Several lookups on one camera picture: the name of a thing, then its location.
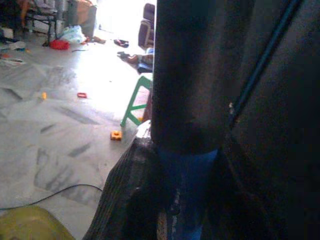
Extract black floor cable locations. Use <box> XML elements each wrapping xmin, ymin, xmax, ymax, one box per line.
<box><xmin>0</xmin><ymin>183</ymin><xmax>104</xmax><ymax>211</ymax></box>

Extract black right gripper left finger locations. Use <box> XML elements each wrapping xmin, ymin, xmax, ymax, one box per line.
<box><xmin>83</xmin><ymin>121</ymin><xmax>175</xmax><ymax>240</ymax></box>

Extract black door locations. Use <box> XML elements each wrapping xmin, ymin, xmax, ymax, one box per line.
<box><xmin>219</xmin><ymin>0</ymin><xmax>320</xmax><ymax>196</ymax></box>

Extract white plastic bag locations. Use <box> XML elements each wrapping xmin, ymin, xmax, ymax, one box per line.
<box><xmin>59</xmin><ymin>24</ymin><xmax>88</xmax><ymax>44</ymax></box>

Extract yellow toy block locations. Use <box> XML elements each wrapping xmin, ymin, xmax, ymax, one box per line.
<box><xmin>110</xmin><ymin>130</ymin><xmax>124</xmax><ymax>141</ymax></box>

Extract green plastic stool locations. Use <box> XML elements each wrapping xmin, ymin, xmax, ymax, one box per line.
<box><xmin>120</xmin><ymin>75</ymin><xmax>154</xmax><ymax>127</ymax></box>

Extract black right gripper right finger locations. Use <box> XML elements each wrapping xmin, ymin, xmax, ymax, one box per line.
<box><xmin>201</xmin><ymin>138</ymin><xmax>320</xmax><ymax>240</ymax></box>

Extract black sandals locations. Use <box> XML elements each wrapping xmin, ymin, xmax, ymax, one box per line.
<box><xmin>113</xmin><ymin>38</ymin><xmax>130</xmax><ymax>48</ymax></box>

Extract black metal bench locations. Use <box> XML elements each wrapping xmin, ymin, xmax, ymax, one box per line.
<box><xmin>23</xmin><ymin>0</ymin><xmax>59</xmax><ymax>48</ymax></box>

